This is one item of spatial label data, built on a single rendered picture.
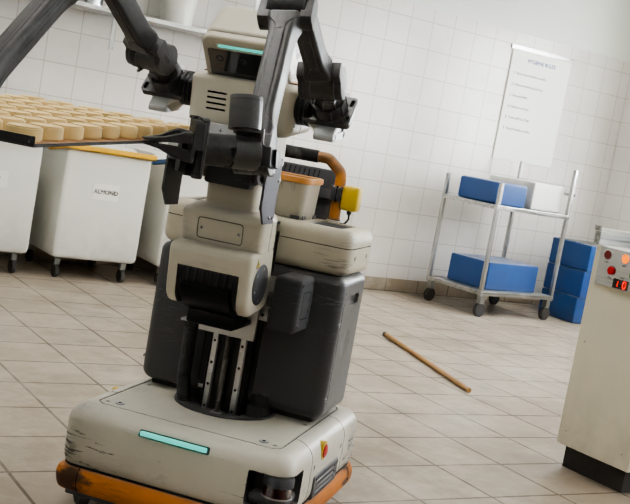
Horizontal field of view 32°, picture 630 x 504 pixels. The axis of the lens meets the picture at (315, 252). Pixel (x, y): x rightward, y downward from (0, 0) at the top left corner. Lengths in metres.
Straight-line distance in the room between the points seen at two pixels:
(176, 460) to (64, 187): 3.65
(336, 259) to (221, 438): 0.56
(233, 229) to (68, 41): 4.30
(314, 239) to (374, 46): 5.07
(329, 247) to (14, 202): 3.50
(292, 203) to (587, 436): 1.66
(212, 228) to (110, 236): 3.68
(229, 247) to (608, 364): 1.80
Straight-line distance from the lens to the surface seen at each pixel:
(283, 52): 2.08
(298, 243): 2.91
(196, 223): 2.73
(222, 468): 2.71
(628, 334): 4.02
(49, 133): 1.58
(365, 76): 7.86
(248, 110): 1.87
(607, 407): 4.08
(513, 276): 8.06
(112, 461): 2.83
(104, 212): 6.34
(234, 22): 2.68
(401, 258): 8.24
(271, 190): 2.61
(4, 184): 6.14
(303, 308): 2.80
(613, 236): 4.14
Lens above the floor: 1.05
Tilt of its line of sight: 6 degrees down
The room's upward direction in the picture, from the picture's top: 10 degrees clockwise
